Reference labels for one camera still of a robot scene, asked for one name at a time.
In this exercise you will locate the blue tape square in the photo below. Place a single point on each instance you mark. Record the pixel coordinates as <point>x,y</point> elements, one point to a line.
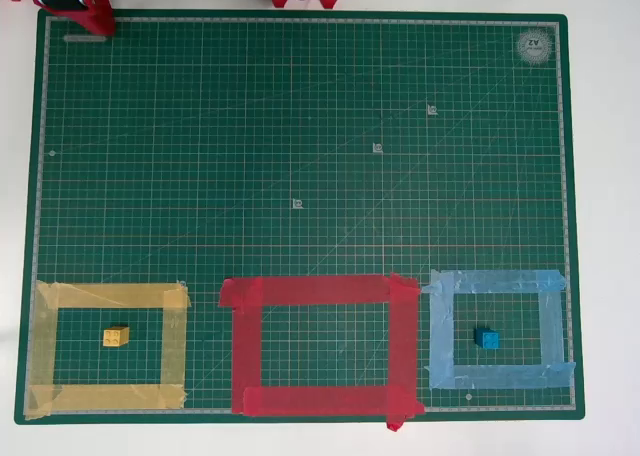
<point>500,376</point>

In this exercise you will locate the red tape square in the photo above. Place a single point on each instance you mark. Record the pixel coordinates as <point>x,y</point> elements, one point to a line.
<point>325,401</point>

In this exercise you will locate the yellow cube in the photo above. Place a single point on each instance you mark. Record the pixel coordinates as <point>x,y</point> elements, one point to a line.
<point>116,337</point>

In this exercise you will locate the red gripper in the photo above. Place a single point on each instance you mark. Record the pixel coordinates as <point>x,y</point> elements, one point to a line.
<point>96,20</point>

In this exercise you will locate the green cutting mat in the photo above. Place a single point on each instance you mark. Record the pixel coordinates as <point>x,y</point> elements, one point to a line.
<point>300,176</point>

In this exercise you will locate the yellow tape square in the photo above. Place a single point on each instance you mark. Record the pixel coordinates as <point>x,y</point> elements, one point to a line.
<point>105,396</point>

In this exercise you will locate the blue cube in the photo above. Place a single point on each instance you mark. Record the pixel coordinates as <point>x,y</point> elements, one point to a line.
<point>487,339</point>

